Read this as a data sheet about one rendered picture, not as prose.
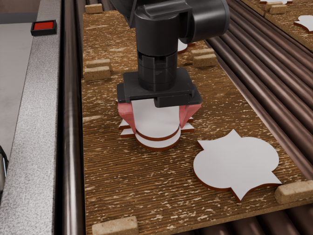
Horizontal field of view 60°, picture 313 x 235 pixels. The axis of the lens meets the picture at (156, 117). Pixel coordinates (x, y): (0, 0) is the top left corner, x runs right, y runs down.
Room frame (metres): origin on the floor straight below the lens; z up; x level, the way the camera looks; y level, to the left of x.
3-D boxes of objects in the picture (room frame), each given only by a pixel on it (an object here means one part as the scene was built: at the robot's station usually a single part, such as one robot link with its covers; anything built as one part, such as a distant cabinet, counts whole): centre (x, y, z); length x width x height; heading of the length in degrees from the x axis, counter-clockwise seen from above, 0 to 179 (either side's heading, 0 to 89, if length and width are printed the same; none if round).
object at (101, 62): (0.58, 0.14, 0.95); 0.06 x 0.02 x 0.03; 102
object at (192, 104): (0.35, -0.03, 1.02); 0.07 x 0.07 x 0.09; 9
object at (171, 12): (0.35, -0.01, 1.15); 0.07 x 0.06 x 0.07; 118
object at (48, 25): (0.87, 0.37, 0.92); 0.06 x 0.06 x 0.01; 14
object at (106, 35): (0.80, 0.05, 0.93); 0.41 x 0.35 x 0.02; 12
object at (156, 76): (0.34, 0.00, 1.09); 0.10 x 0.07 x 0.07; 99
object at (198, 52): (0.64, -0.12, 0.95); 0.06 x 0.02 x 0.03; 102
